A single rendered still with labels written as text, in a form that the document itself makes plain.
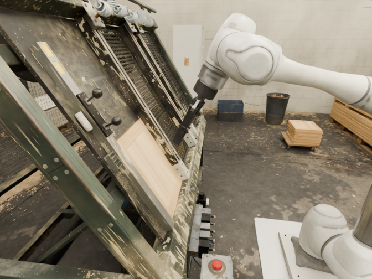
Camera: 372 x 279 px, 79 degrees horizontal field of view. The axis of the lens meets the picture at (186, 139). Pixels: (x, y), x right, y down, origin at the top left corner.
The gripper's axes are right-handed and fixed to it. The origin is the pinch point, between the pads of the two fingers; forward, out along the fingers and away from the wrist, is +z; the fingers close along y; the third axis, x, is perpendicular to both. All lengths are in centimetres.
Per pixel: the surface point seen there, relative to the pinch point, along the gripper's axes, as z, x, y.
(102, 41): -4, -64, -41
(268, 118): 53, 118, -465
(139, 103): 16, -33, -45
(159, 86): 16, -41, -97
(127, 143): 26.1, -21.9, -18.3
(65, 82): 6.3, -47.8, 0.0
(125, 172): 30.5, -13.0, -4.7
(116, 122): 8.5, -23.0, 1.1
